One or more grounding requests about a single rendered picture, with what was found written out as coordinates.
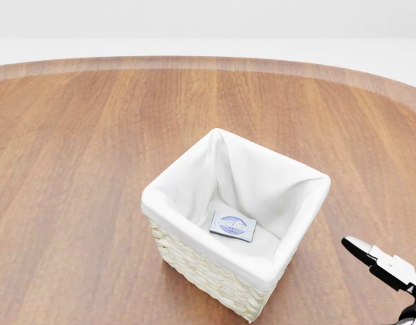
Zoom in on white lined wicker basket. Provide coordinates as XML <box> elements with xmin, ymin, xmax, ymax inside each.
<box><xmin>140</xmin><ymin>127</ymin><xmax>332</xmax><ymax>324</ymax></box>

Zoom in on grey cream cheese box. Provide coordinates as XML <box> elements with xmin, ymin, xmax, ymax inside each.
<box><xmin>209</xmin><ymin>209</ymin><xmax>258</xmax><ymax>245</ymax></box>

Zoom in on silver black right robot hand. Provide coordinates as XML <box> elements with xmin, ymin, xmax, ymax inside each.
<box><xmin>341</xmin><ymin>236</ymin><xmax>416</xmax><ymax>325</ymax></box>

